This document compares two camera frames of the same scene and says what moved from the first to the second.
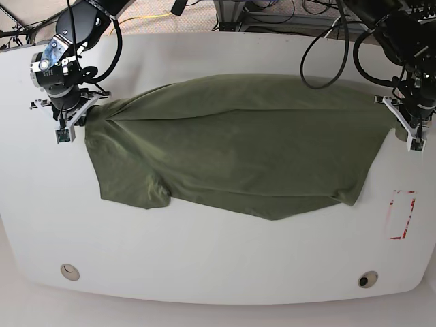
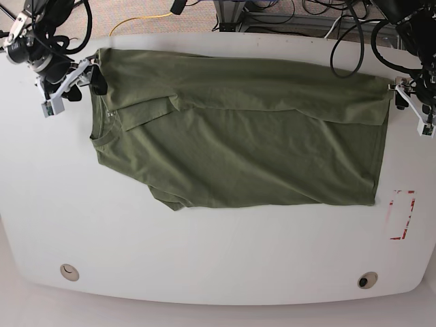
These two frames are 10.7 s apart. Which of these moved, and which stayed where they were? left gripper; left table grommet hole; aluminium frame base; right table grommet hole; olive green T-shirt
Moved: left gripper; olive green T-shirt
Stayed: right table grommet hole; left table grommet hole; aluminium frame base
